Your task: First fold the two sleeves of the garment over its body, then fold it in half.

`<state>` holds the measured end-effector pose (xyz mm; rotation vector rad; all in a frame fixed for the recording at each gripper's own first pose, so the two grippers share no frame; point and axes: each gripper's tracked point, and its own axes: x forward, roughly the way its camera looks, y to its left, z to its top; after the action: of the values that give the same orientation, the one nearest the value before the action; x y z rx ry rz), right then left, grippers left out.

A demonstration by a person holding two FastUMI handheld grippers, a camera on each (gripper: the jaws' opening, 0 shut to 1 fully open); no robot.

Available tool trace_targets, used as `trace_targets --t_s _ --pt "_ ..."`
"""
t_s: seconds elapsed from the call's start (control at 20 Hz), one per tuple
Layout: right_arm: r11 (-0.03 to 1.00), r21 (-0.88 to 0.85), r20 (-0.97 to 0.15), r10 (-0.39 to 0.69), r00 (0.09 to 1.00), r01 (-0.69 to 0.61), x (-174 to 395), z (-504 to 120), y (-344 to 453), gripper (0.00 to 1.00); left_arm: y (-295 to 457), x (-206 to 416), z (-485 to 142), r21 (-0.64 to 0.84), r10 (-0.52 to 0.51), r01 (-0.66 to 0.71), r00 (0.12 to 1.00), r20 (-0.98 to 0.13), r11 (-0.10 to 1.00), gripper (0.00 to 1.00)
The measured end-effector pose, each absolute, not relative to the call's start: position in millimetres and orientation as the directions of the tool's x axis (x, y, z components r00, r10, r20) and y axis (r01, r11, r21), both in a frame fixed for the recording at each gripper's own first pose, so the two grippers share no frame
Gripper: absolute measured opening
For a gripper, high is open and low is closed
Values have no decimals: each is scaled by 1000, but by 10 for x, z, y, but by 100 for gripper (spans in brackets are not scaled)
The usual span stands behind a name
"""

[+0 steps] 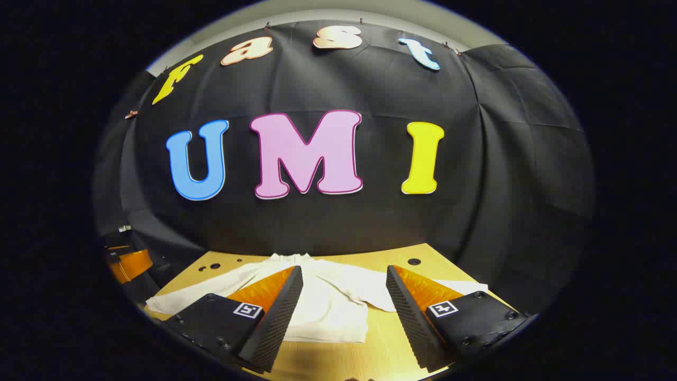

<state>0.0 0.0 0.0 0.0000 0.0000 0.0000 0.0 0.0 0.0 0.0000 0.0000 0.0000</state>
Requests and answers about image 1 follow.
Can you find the black backdrop cloth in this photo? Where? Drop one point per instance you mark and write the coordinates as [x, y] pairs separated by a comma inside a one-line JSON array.
[[370, 79]]

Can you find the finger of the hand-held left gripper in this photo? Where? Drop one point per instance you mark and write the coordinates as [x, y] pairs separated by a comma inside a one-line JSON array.
[[132, 264]]

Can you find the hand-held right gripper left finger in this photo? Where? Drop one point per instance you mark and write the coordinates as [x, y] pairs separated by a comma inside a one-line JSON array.
[[280, 317]]

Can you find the white sweatshirt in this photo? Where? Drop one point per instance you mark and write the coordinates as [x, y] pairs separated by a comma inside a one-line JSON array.
[[328, 312]]

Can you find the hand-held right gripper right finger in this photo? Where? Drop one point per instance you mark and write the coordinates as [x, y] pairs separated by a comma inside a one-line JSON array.
[[410, 317]]

